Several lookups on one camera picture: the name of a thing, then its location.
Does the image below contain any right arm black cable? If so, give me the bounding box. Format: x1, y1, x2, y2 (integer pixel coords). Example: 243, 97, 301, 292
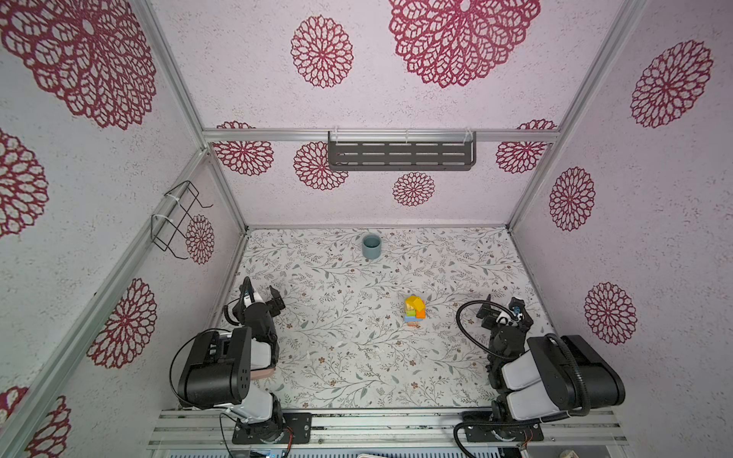
451, 300, 592, 458

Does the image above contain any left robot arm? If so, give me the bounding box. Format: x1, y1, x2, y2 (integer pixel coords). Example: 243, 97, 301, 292
169, 277, 286, 435

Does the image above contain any grey wall shelf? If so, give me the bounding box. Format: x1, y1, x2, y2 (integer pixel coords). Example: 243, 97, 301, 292
326, 132, 477, 172

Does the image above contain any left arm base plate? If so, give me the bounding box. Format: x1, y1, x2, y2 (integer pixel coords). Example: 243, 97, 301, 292
232, 412, 313, 446

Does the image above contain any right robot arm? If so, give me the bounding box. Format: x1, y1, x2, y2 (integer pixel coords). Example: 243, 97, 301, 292
476, 298, 626, 427

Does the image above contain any pink flat block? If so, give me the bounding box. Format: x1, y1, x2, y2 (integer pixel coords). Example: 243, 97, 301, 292
251, 368, 276, 380

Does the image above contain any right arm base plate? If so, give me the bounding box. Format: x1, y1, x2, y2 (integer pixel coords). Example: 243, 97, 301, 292
461, 411, 545, 443

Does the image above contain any yellow triangular block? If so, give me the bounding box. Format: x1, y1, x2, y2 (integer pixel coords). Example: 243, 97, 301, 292
405, 296, 426, 313

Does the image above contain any teal cup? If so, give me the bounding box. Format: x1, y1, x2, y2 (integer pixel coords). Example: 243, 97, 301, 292
362, 234, 382, 261

